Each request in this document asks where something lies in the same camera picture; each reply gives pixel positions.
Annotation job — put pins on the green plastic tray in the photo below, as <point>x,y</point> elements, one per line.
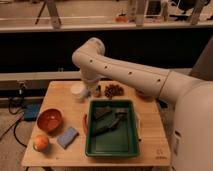
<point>122,142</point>

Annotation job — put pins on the white paper cup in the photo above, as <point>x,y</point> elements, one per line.
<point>78,90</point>

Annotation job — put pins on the blue sponge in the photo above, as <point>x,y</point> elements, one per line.
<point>67,137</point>

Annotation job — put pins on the bunch of dark grapes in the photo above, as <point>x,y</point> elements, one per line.
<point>113,90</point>

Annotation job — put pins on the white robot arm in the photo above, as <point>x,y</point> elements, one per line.
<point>192,137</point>

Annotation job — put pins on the orange bowl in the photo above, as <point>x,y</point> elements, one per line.
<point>49,120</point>

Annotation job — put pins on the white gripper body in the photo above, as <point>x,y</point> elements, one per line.
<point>91,86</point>

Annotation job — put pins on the orange apple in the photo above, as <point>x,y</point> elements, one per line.
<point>41,143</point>

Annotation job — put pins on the purple bowl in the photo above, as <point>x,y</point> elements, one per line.
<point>144,96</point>

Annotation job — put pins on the black handled brush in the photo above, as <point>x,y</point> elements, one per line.
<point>120,114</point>

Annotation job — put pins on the orange carrot stick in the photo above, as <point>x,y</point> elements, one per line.
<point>84,123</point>

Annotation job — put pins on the white marker pen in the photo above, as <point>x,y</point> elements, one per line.
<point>138,124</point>

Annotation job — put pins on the blue box on floor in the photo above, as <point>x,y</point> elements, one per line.
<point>31,112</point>

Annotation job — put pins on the dark sponge block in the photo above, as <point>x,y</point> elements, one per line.
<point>101,111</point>

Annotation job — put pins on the wooden folding table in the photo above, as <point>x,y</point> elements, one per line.
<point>154,148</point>

